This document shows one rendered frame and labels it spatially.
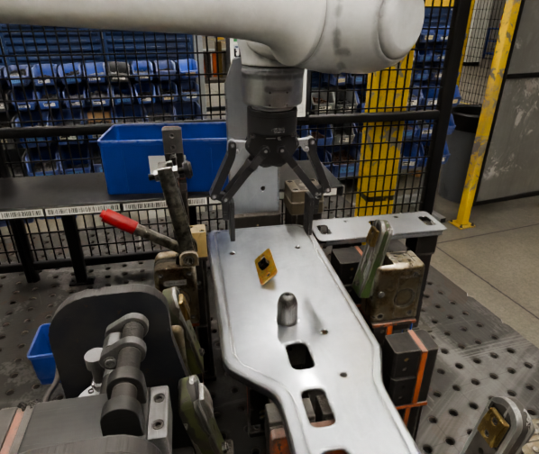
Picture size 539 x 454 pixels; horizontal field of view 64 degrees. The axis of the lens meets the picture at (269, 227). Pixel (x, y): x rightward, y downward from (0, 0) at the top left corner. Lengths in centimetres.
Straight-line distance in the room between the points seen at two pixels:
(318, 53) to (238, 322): 40
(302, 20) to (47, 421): 40
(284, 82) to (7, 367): 89
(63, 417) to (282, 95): 46
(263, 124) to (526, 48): 283
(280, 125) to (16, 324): 92
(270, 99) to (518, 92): 288
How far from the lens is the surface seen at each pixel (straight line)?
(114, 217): 70
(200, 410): 44
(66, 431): 36
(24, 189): 121
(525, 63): 338
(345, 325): 67
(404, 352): 66
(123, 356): 36
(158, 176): 67
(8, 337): 127
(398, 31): 46
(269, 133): 64
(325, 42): 46
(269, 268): 75
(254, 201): 99
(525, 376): 115
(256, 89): 62
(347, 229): 94
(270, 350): 62
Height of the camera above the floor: 142
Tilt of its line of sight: 27 degrees down
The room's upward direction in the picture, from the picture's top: straight up
